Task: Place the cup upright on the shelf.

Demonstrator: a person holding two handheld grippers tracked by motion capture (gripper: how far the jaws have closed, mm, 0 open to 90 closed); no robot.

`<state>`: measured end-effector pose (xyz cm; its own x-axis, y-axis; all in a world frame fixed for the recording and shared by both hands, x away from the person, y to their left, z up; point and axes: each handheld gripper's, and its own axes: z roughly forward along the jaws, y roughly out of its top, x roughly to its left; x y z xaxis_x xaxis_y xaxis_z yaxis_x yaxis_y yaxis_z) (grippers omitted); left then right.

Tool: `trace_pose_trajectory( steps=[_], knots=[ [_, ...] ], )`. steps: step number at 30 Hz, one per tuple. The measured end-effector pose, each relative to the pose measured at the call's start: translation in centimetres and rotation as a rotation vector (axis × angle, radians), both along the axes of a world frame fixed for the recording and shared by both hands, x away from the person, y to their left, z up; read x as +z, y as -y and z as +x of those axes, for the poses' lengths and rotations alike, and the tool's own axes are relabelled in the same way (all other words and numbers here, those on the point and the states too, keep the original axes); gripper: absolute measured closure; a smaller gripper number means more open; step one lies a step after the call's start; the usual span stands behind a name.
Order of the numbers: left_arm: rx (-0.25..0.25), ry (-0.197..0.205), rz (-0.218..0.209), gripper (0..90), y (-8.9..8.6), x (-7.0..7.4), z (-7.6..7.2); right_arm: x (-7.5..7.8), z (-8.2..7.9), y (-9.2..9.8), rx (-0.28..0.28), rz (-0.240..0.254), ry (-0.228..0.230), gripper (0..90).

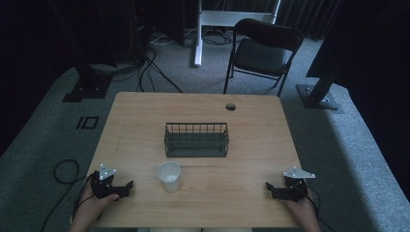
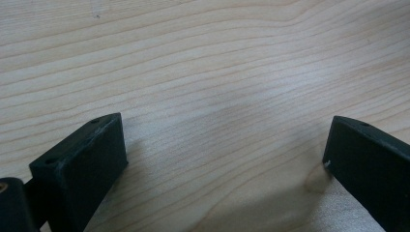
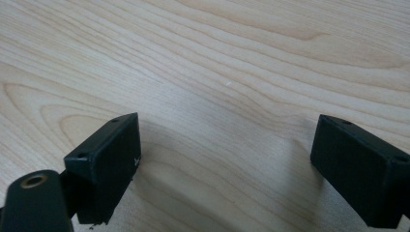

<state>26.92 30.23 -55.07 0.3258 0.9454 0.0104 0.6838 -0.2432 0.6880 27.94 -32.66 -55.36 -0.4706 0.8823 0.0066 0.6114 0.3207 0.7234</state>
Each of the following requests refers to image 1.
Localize white desk frame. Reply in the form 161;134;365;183
193;0;282;68

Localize black wire basket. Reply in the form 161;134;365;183
163;122;230;159

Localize black folding chair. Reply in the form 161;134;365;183
222;17;305;98

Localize person's left hand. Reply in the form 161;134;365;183
69;183;120;232

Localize black metal stand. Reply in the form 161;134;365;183
295;61;344;115
47;0;118;103

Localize white cup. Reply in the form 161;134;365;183
157;160;183;193

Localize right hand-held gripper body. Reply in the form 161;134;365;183
271;165;316;203

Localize bundle of floor cables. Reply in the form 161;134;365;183
90;44;185;95

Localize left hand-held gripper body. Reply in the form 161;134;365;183
90;163;131;200

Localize person's right hand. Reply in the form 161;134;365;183
281;188;321;232

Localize black cable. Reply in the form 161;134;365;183
39;159;93;232
306;187;337;232

